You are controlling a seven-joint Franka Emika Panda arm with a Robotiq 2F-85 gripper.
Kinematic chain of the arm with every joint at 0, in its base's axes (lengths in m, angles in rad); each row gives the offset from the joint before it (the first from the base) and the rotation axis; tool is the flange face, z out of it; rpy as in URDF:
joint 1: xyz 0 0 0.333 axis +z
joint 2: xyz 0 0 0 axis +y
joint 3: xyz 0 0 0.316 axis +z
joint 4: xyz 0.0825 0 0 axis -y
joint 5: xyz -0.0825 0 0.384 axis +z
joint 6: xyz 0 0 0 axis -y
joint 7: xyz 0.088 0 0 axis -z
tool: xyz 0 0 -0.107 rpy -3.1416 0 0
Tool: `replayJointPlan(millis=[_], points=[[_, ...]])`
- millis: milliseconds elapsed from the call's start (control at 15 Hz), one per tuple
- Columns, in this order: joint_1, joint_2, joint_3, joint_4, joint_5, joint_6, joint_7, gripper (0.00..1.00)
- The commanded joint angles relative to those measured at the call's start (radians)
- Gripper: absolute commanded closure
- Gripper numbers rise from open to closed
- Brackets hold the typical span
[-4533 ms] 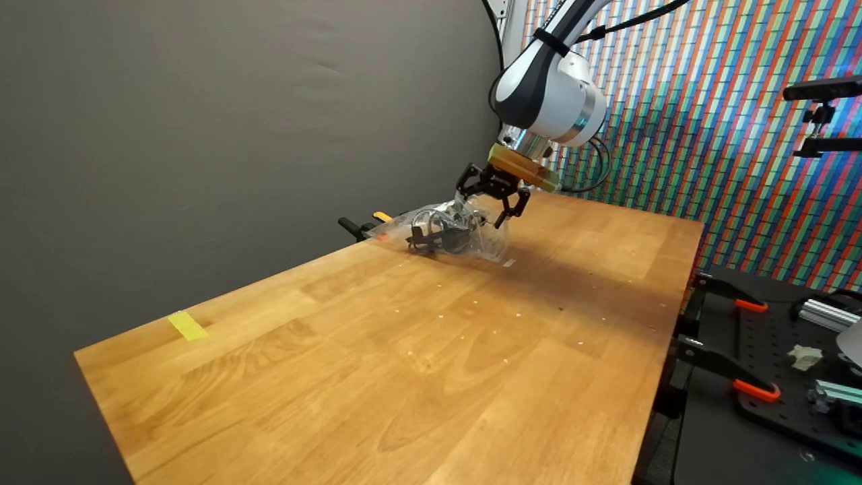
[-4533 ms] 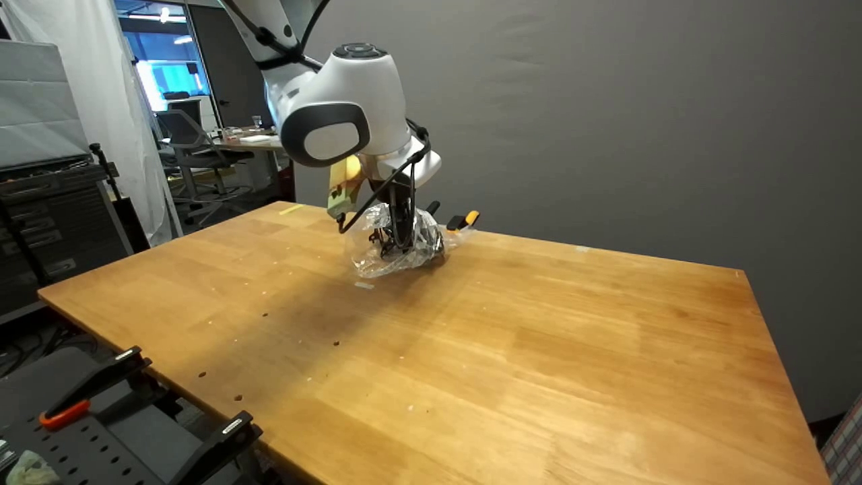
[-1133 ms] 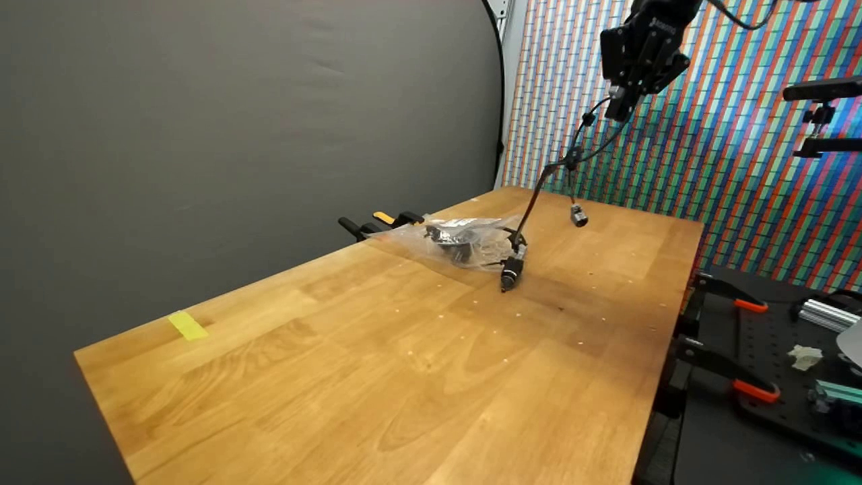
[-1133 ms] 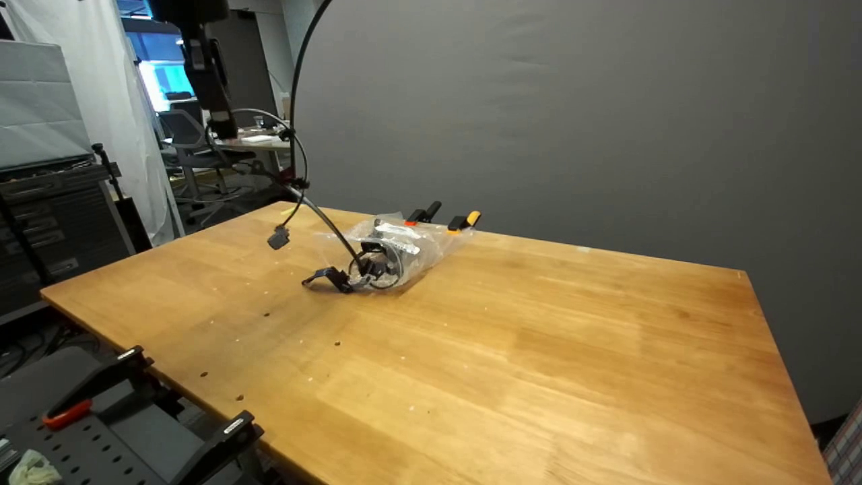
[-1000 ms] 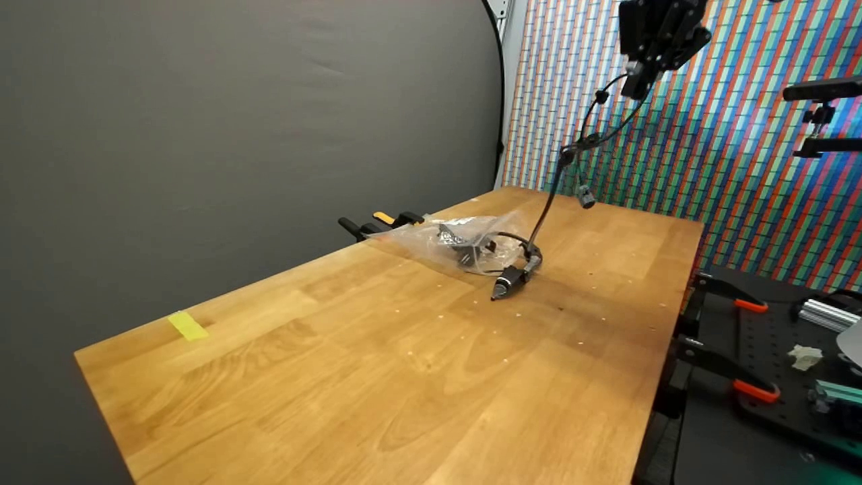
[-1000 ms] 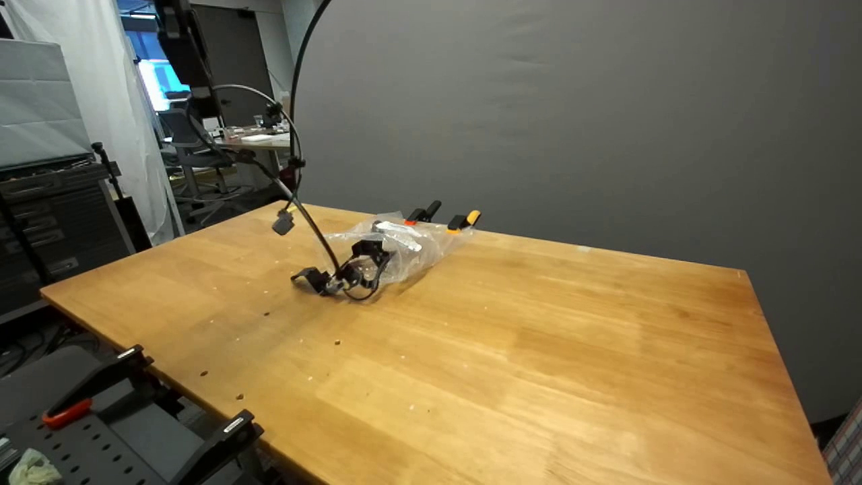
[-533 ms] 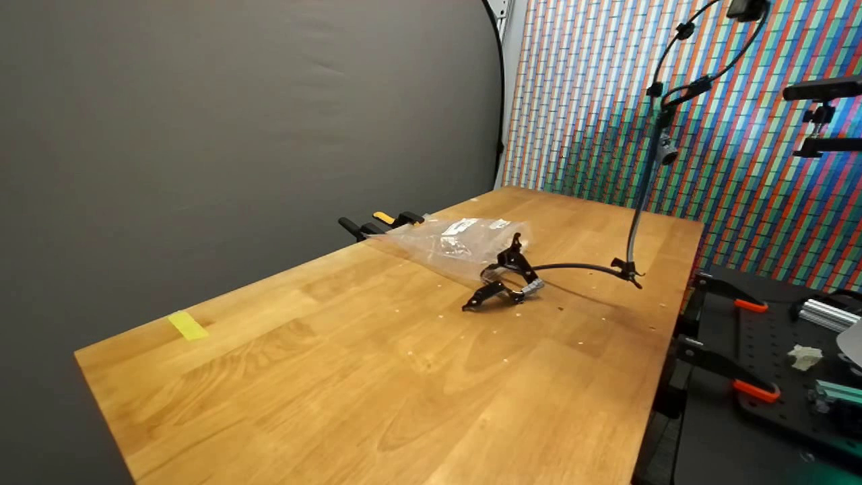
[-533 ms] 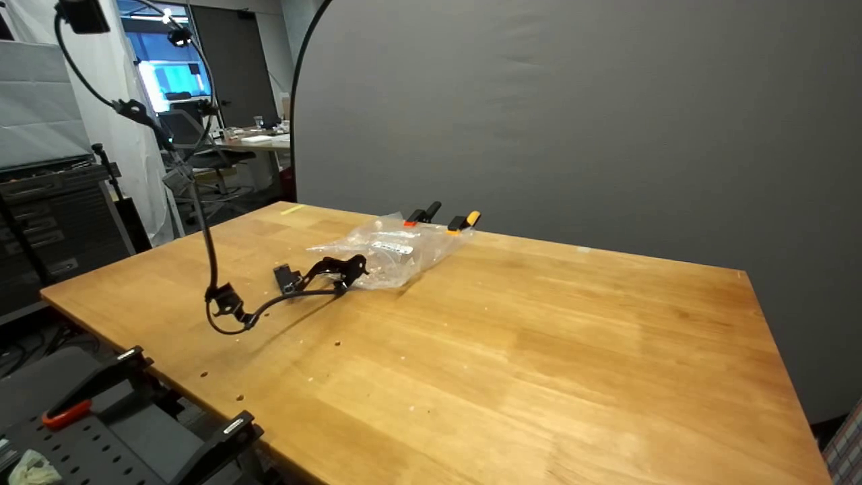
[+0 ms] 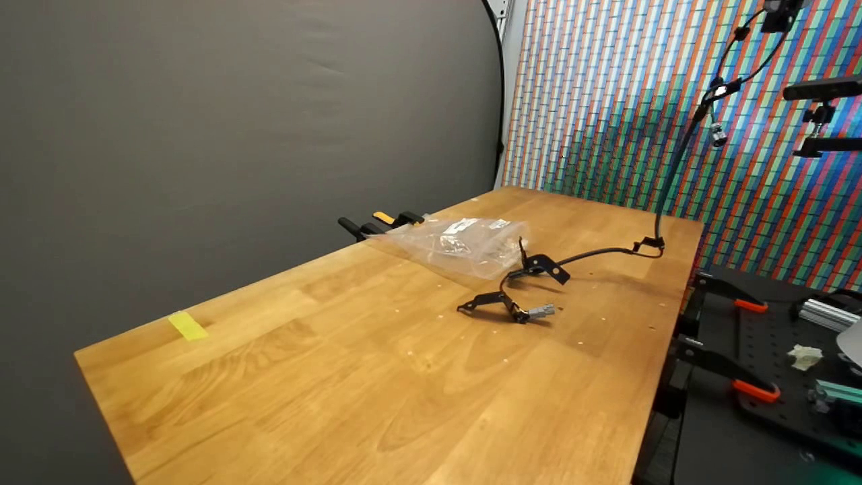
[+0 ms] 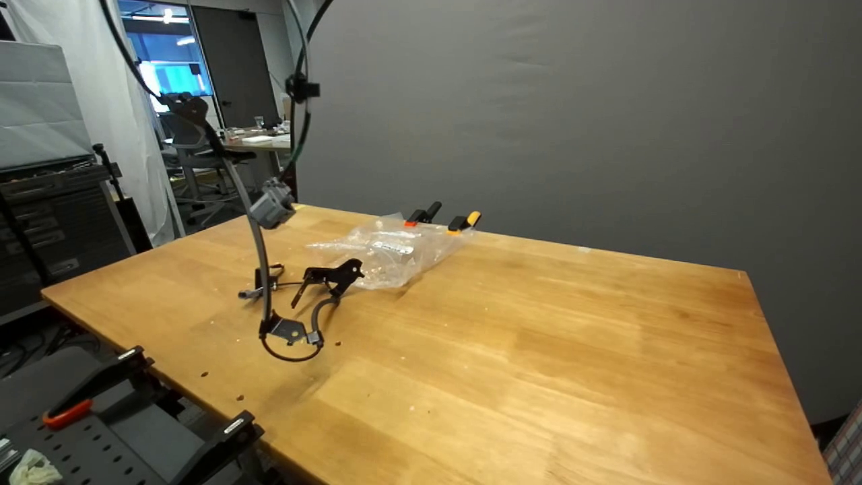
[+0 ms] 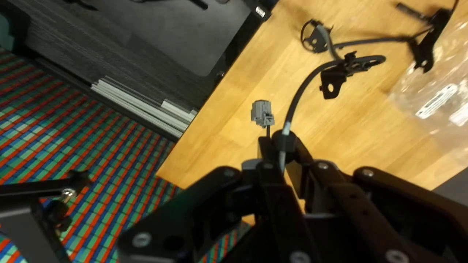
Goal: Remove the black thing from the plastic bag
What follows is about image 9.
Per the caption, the black cable harness with brackets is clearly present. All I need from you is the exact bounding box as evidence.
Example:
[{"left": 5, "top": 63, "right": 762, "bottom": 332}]
[{"left": 456, "top": 4, "right": 775, "bottom": 328}]

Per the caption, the clear plastic bag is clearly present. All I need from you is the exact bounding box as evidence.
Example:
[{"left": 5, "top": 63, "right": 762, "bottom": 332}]
[{"left": 386, "top": 214, "right": 533, "bottom": 283}]

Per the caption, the multicolour patterned screen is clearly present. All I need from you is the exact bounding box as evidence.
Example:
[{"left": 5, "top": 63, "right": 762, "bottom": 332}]
[{"left": 495, "top": 0, "right": 862, "bottom": 291}]

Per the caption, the white rectangular block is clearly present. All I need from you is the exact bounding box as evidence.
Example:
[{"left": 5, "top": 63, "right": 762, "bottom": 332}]
[{"left": 795, "top": 296, "right": 862, "bottom": 334}]

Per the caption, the black perforated mounting board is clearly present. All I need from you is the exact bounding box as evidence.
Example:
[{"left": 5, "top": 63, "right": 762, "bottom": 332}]
[{"left": 690, "top": 265, "right": 862, "bottom": 470}]

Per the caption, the grey round disc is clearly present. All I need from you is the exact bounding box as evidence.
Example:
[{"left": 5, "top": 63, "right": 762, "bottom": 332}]
[{"left": 833, "top": 320, "right": 862, "bottom": 373}]

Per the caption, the crumpled white paper wad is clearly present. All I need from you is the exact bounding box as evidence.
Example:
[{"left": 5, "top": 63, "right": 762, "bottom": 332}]
[{"left": 787, "top": 343, "right": 828, "bottom": 376}]

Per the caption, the white paper insert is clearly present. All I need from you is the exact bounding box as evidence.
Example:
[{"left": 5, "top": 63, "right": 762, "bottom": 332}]
[{"left": 439, "top": 217, "right": 488, "bottom": 252}]

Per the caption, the teal plastic part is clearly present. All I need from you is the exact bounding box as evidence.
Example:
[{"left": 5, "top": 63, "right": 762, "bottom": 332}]
[{"left": 812, "top": 376, "right": 862, "bottom": 412}]

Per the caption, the grey fabric backdrop panel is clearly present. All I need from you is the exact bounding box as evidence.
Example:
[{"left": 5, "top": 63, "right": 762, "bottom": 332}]
[{"left": 0, "top": 0, "right": 507, "bottom": 485}]

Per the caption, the yellow tape strip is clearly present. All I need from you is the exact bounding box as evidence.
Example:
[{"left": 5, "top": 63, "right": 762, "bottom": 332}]
[{"left": 165, "top": 310, "right": 211, "bottom": 345}]

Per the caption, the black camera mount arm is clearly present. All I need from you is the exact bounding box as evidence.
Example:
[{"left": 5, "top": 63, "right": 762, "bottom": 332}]
[{"left": 782, "top": 76, "right": 862, "bottom": 160}]

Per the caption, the black bar clamp orange handle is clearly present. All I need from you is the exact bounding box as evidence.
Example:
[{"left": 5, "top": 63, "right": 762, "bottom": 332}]
[
  {"left": 674, "top": 332, "right": 785, "bottom": 407},
  {"left": 692, "top": 268, "right": 774, "bottom": 318}
]

